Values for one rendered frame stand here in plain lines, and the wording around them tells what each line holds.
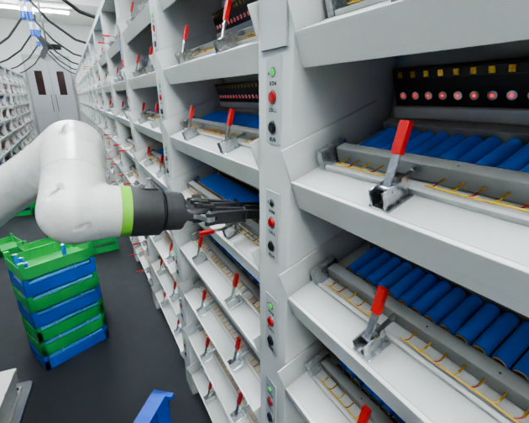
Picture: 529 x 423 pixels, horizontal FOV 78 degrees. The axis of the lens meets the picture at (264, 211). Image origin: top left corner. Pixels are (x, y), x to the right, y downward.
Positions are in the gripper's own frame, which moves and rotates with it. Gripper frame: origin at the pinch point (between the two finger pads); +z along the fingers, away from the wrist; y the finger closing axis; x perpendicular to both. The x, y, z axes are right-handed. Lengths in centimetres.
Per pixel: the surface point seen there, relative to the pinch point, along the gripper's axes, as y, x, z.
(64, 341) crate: 98, 94, -37
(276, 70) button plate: -18.4, -26.0, -10.3
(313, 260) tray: -22.4, 2.2, -0.4
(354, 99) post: -22.2, -24.0, 1.9
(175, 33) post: 48, -41, -8
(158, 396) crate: 36, 80, -8
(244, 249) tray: -3.4, 7.8, -3.1
